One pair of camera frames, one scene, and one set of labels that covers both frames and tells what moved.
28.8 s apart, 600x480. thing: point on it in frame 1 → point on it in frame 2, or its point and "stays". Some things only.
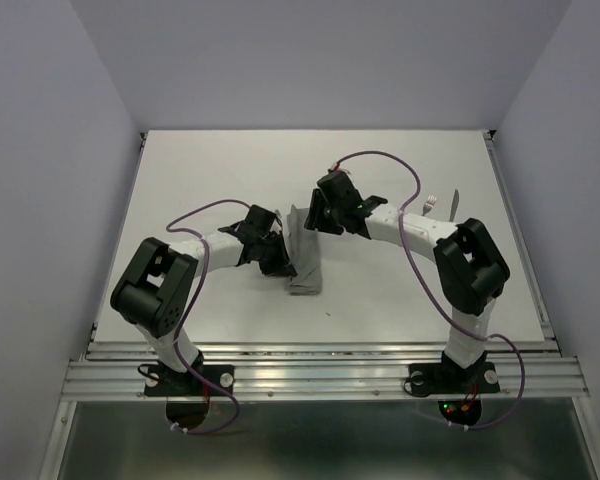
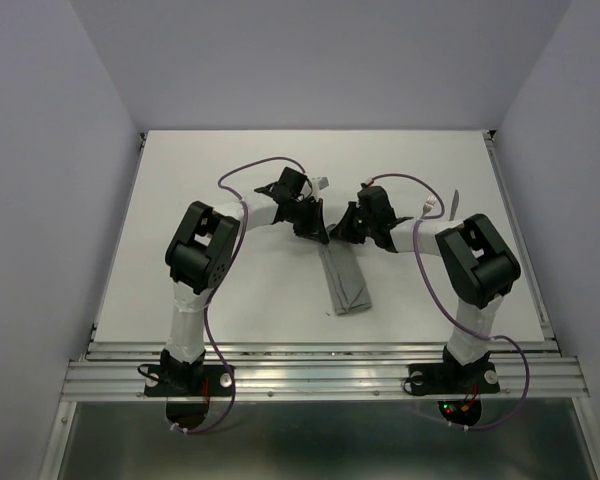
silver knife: (454, 205) stays
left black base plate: (159, 381) stays
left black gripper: (281, 266) → (316, 225)
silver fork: (429, 204) stays
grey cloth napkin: (304, 252) → (347, 275)
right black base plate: (440, 378) stays
